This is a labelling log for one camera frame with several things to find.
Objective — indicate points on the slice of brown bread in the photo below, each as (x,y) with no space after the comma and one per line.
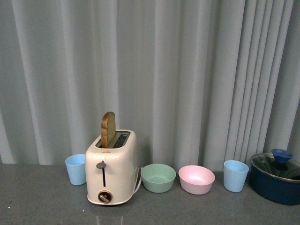
(108,129)

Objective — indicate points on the grey pleated curtain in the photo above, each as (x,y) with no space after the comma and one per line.
(199,81)

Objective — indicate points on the green plastic bowl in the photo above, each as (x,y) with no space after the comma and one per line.
(158,178)

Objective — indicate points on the cream two-slot toaster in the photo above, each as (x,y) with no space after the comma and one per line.
(112,173)

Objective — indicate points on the pink plastic bowl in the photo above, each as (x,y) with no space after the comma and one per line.
(196,179)

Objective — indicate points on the light blue cup left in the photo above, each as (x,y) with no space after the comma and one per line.
(75,165)

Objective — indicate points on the light blue cup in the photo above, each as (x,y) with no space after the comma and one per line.
(235,174)
(75,165)

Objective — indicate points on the light blue cup right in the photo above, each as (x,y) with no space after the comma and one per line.
(235,174)

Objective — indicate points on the glass lid blue knob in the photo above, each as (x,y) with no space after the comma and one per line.
(277,167)

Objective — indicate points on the dark blue saucepan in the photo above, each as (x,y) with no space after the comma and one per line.
(286,192)

